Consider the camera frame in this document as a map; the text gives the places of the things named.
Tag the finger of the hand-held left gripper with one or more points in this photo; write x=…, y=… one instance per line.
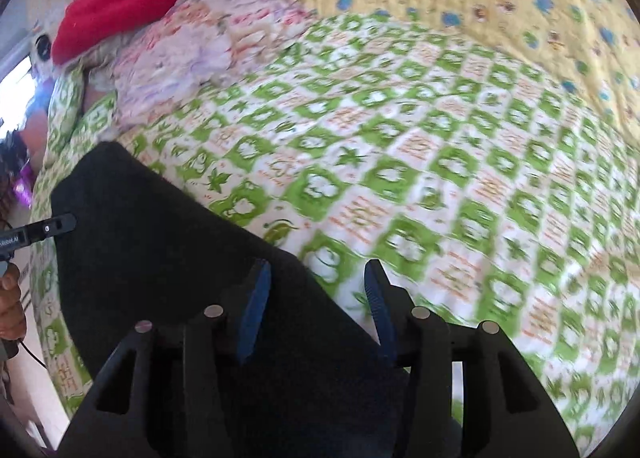
x=55, y=225

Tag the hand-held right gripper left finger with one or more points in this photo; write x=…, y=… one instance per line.
x=254, y=305

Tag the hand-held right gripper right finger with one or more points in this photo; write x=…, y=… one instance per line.
x=376, y=308

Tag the black pants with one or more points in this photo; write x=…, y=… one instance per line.
x=190, y=258

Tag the person's left hand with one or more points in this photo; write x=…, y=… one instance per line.
x=10, y=305

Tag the green patterned bed sheet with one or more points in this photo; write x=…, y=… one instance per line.
x=400, y=178

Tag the pink floral crumpled blanket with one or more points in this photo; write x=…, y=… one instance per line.
x=200, y=43

